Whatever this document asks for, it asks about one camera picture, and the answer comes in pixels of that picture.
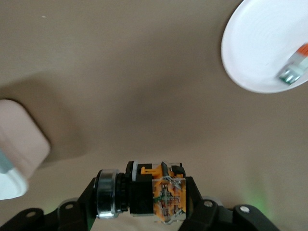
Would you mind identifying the pink round plate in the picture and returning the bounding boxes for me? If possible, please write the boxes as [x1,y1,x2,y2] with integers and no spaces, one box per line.
[221,0,308,94]

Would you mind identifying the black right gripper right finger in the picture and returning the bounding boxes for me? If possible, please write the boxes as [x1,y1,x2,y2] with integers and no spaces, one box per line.
[179,177,231,231]

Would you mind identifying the white lidded plastic box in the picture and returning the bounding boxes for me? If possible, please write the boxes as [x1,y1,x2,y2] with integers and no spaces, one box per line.
[0,99,51,200]

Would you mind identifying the orange push button switch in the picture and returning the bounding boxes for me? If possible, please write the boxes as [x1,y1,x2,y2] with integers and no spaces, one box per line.
[95,160,188,225]

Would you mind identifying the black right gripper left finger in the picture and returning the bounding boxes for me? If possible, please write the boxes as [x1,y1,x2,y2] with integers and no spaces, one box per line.
[57,177,99,231]

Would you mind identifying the small clear orange-white part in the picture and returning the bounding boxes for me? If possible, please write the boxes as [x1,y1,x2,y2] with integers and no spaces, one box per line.
[278,43,308,87]

